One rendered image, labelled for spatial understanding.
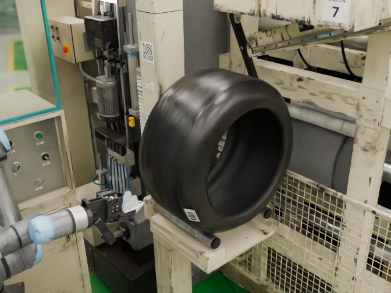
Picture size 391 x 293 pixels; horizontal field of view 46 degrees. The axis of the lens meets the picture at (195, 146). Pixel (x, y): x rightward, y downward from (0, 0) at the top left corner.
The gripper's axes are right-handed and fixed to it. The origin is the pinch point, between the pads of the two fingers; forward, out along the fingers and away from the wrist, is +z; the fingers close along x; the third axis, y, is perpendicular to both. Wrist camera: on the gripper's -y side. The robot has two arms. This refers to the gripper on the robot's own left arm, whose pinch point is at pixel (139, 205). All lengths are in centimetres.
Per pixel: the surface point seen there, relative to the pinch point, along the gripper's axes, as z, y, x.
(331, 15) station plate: 48, 63, -28
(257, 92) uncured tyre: 38, 36, -12
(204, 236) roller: 24.4, -16.9, -6.4
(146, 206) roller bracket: 20.0, -17.1, 23.9
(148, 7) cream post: 22, 59, 30
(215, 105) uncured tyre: 20.9, 33.4, -9.5
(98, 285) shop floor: 37, -108, 93
